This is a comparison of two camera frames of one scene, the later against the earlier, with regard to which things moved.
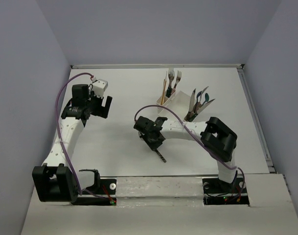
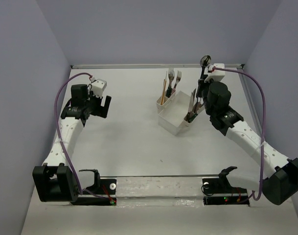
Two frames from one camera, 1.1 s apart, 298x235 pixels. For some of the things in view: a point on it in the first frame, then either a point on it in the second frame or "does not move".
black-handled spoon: x=156 y=151 → x=204 y=61
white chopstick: x=165 y=88 does not move
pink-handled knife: x=191 y=104 does not move
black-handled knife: x=192 y=116 → x=195 y=105
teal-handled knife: x=200 y=109 does not move
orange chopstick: x=162 y=92 does not move
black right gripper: x=153 y=146 → x=202 y=84
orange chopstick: x=164 y=93 does not move
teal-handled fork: x=178 y=78 does not move
